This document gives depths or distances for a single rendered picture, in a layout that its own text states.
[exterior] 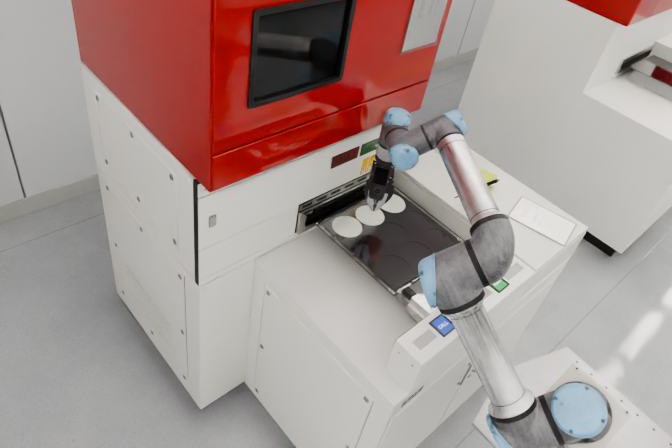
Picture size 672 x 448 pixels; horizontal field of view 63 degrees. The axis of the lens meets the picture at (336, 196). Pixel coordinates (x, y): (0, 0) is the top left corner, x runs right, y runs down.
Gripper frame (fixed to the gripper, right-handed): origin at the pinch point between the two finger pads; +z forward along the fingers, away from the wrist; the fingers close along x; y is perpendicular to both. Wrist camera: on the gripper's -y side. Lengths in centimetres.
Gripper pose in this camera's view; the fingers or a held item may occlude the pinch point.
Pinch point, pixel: (373, 209)
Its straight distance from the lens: 177.4
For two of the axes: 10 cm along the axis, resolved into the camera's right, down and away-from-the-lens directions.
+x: -9.8, -2.0, 0.1
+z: -1.5, 7.5, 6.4
